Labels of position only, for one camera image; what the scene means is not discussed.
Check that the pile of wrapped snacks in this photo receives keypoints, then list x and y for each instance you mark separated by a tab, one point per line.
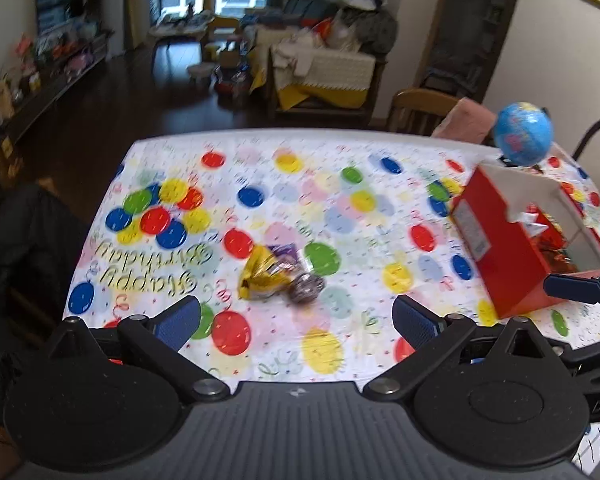
547	240

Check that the pink cloth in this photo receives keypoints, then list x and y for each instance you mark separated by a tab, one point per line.
467	120

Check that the sofa with cream cover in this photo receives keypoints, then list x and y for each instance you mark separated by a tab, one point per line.
330	72

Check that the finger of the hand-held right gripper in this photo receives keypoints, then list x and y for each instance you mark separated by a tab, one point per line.
575	287
587	362

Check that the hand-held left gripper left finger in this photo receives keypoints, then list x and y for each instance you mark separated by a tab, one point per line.
177	322

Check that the red cardboard box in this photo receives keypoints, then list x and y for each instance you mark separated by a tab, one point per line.
510	265

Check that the round foil chocolate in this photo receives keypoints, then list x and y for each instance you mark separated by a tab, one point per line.
306	287

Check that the white stool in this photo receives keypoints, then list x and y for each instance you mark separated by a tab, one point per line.
201	71

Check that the small blue globe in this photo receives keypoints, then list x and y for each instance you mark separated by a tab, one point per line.
522	132

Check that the pile of bags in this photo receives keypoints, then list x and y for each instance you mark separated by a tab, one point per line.
235	72

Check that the low media shelf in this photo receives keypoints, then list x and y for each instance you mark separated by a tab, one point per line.
45	85

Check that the dark wooden bookshelf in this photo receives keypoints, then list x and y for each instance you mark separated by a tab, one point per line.
472	25

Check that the silver desk lamp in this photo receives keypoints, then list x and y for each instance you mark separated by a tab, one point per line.
595	127

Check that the low table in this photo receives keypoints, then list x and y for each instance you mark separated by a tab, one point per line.
180	27

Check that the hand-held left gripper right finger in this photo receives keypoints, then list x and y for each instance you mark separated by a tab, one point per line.
415	320

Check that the purple snack packet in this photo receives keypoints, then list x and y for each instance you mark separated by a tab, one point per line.
286	255

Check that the polka dot birthday tablecloth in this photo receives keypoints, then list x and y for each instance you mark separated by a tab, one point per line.
330	200

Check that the small wooden chair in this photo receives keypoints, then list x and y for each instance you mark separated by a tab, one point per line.
222	35

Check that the television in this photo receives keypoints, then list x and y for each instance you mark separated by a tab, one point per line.
57	0

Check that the yellow snack packet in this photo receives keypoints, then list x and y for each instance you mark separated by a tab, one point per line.
262	277

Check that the wooden dining chair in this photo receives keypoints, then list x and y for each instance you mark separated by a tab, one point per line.
420	110

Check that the pile of clothes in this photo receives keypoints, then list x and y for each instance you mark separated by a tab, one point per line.
365	22

